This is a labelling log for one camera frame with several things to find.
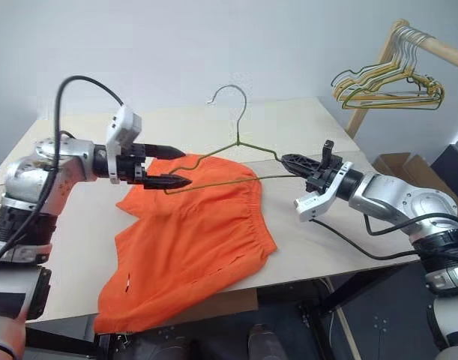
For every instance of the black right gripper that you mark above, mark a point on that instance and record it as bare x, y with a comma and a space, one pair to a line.
322, 174

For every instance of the thin wooden slat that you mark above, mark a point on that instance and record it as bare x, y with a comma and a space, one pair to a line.
349, 332

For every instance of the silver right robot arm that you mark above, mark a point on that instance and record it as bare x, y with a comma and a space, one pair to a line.
401, 198

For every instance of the orange shorts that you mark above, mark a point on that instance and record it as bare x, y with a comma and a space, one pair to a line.
183, 240

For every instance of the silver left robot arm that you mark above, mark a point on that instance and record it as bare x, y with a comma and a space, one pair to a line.
63, 168

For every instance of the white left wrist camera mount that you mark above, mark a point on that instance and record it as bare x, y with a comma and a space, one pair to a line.
123, 123

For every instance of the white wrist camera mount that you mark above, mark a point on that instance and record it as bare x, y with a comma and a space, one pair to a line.
123, 123
318, 204

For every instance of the black rounded shape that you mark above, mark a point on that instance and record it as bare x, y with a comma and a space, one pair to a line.
165, 345

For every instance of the flat cardboard piece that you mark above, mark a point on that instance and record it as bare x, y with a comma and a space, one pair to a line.
243, 303

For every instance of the wooden rack upright beam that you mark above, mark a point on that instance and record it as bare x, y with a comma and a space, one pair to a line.
358, 122

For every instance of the black panel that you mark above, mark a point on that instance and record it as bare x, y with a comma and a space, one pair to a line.
453, 168

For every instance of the open cardboard box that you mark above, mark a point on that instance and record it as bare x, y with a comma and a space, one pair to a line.
397, 163

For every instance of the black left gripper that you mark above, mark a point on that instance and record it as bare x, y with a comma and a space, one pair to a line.
131, 165

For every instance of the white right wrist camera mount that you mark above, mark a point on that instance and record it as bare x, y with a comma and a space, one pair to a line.
318, 204

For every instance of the dark grey rounded shape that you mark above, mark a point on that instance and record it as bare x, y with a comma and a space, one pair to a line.
266, 343

